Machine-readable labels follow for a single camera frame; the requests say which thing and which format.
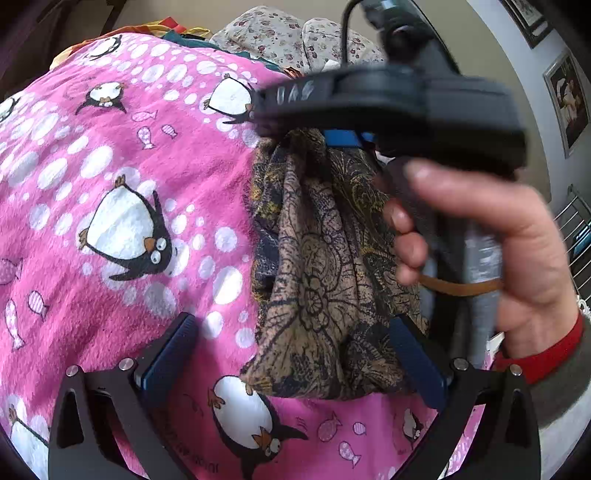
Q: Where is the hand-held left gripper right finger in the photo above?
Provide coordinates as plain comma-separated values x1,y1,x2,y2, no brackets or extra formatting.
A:
389,315,541,480

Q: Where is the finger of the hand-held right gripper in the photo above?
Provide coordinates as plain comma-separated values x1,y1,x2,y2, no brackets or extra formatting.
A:
323,130,376,149

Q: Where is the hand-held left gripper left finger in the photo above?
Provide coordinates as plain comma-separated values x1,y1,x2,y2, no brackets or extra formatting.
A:
48,312,199,480

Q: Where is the brown floral patterned garment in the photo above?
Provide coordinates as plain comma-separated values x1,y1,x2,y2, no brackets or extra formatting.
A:
240,128,430,400

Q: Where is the person's right forearm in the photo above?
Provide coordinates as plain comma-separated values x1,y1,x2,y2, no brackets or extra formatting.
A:
492,309,591,439

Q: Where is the person's right hand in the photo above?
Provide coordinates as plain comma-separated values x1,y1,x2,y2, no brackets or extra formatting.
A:
383,161,580,344

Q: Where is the small grey floral pillow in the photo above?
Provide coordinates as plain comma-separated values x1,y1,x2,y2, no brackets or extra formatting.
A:
210,6,305,70

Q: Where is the metal railing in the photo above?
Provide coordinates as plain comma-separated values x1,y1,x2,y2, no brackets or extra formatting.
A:
554,185,591,289

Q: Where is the teal cloth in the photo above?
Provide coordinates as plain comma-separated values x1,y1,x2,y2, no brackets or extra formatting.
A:
161,18,213,44

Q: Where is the pink penguin print blanket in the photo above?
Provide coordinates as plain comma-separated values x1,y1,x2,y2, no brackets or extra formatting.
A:
0,32,490,480

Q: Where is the black cable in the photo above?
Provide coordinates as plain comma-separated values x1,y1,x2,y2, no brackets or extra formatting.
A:
341,0,370,68

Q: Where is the picture frame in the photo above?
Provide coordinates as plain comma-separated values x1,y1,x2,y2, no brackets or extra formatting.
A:
542,48,589,160
501,0,552,49

